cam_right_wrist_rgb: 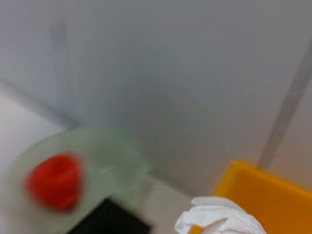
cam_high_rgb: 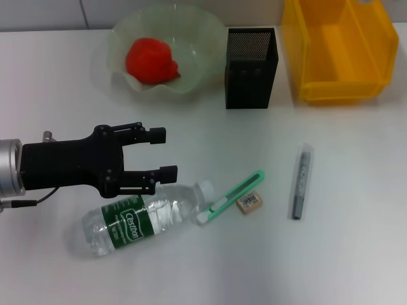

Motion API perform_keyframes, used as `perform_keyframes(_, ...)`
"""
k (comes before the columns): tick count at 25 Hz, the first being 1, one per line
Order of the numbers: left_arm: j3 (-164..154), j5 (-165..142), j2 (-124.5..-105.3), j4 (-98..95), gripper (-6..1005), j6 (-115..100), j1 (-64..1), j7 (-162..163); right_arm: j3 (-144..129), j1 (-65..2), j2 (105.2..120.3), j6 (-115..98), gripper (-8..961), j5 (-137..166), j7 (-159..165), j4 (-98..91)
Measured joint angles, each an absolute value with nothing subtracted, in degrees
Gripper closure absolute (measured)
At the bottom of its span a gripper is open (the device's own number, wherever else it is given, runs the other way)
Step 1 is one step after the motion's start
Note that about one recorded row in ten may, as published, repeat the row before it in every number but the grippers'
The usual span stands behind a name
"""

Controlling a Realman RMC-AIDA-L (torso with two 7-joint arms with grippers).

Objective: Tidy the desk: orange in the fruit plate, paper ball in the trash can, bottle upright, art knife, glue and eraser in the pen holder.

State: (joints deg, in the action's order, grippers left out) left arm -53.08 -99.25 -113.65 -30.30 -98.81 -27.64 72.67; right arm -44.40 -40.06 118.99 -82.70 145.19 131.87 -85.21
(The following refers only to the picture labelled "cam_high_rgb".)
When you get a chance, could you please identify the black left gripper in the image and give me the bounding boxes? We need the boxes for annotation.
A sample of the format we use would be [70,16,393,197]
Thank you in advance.
[20,121,178,198]

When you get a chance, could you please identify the red-orange toy fruit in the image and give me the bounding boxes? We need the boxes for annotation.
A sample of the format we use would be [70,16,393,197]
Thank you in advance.
[125,37,182,85]

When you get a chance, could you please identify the beige eraser with barcode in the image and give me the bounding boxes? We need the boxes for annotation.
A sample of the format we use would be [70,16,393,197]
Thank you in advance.
[235,189,265,216]

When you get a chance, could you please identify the black mesh pen holder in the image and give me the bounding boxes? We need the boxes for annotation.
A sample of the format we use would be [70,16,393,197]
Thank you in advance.
[224,27,280,110]

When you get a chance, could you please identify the translucent green wavy fruit bowl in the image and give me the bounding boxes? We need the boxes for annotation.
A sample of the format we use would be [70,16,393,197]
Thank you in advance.
[106,4,227,103]

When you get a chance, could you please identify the green utility knife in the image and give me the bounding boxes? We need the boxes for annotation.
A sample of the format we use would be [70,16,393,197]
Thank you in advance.
[196,170,266,226]

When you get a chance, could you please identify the yellow plastic storage bin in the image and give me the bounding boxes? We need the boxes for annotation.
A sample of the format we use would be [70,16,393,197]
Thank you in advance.
[281,0,400,106]

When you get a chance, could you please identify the clear green-label water bottle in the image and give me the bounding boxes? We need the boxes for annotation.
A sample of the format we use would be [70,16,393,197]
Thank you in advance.
[81,180,216,259]

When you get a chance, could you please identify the grey pen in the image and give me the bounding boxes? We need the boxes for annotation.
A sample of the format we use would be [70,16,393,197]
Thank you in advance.
[291,142,315,222]

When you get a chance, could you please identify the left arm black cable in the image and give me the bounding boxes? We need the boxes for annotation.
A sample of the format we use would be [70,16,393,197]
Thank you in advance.
[0,130,61,209]

